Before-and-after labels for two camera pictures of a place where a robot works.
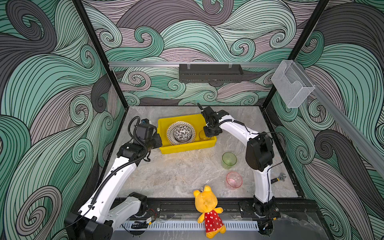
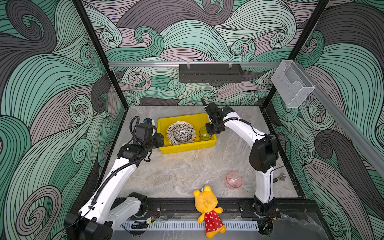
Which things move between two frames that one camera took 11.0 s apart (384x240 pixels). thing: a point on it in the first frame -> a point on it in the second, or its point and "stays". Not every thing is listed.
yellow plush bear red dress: (206, 201) stays
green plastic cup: (228, 159) -> (204, 135)
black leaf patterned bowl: (182, 133) stays
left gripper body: (155, 142) stays
